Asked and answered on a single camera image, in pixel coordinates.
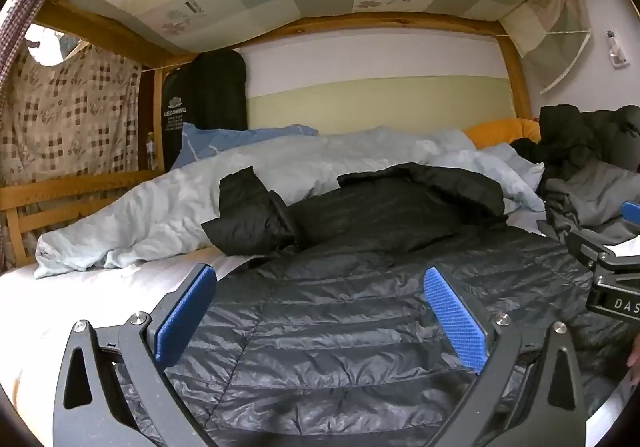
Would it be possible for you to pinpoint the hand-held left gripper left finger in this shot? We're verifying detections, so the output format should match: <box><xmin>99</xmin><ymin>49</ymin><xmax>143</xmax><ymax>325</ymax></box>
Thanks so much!
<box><xmin>52</xmin><ymin>263</ymin><xmax>218</xmax><ymax>447</ymax></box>

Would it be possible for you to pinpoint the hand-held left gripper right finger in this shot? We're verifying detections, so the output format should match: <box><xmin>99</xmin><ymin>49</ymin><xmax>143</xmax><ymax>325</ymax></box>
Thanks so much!
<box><xmin>422</xmin><ymin>266</ymin><xmax>587</xmax><ymax>447</ymax></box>

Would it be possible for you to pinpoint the black puffer jacket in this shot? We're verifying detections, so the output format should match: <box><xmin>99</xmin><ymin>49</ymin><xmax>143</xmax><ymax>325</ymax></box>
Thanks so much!
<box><xmin>112</xmin><ymin>162</ymin><xmax>638</xmax><ymax>433</ymax></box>

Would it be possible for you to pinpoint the grey folded garment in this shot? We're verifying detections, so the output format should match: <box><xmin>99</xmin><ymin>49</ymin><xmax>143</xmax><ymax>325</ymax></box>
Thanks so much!
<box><xmin>537</xmin><ymin>162</ymin><xmax>640</xmax><ymax>248</ymax></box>

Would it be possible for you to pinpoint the dark crumpled jacket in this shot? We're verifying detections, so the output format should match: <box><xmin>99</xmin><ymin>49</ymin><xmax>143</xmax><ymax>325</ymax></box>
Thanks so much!
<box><xmin>510</xmin><ymin>104</ymin><xmax>640</xmax><ymax>183</ymax></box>

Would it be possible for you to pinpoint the light blue duvet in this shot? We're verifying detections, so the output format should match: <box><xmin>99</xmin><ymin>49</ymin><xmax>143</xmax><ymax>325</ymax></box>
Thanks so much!
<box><xmin>35</xmin><ymin>126</ymin><xmax>546</xmax><ymax>280</ymax></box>

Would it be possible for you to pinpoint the white bed sheet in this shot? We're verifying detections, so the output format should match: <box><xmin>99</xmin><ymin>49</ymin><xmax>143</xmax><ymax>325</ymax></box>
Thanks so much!
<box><xmin>0</xmin><ymin>207</ymin><xmax>640</xmax><ymax>447</ymax></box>

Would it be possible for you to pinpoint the orange pillow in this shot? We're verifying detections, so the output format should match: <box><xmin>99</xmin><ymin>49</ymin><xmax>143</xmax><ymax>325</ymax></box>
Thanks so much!
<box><xmin>464</xmin><ymin>118</ymin><xmax>542</xmax><ymax>150</ymax></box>

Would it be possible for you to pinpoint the blue pillow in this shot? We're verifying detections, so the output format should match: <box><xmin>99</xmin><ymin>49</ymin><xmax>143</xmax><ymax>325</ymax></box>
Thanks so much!
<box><xmin>170</xmin><ymin>122</ymin><xmax>319</xmax><ymax>170</ymax></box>

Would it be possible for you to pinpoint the black hanging bag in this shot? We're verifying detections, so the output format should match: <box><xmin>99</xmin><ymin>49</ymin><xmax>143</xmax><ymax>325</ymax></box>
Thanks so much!
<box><xmin>161</xmin><ymin>50</ymin><xmax>249</xmax><ymax>168</ymax></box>

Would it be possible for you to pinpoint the brown patterned curtain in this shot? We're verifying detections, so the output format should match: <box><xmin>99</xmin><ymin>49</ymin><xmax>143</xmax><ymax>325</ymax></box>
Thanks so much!
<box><xmin>0</xmin><ymin>42</ymin><xmax>143</xmax><ymax>188</ymax></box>

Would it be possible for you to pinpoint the red gingham cloth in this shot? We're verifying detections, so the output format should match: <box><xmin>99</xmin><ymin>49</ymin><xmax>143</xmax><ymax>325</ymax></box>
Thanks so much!
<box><xmin>0</xmin><ymin>0</ymin><xmax>76</xmax><ymax>73</ymax></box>

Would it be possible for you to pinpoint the white wall socket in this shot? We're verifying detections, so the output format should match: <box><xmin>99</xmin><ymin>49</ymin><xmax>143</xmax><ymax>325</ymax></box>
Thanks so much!
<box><xmin>604</xmin><ymin>30</ymin><xmax>630</xmax><ymax>70</ymax></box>

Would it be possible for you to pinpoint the wooden bunk bed frame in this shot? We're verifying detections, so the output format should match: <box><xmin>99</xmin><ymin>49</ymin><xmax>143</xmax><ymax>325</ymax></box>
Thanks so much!
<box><xmin>0</xmin><ymin>0</ymin><xmax>608</xmax><ymax>273</ymax></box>

